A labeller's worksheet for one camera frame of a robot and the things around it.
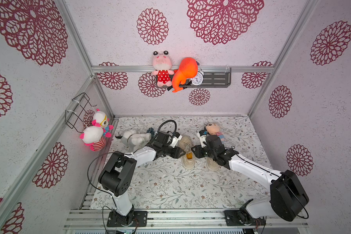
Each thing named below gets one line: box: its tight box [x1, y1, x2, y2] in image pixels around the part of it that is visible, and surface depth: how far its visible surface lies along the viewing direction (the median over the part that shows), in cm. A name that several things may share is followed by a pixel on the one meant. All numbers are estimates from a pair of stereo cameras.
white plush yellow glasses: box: [91, 108, 114, 138], surface depth 96 cm
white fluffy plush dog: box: [115, 129, 152, 152], surface depth 96 cm
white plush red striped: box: [79, 125, 106, 152], surface depth 88 cm
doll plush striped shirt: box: [205, 122, 226, 144], surface depth 105 cm
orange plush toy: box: [172, 57, 198, 93], surface depth 87 cm
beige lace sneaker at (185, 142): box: [179, 134, 196, 170], surface depth 92 cm
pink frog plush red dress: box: [151, 50, 175, 88], surface depth 87 cm
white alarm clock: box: [191, 70, 205, 86], surface depth 92 cm
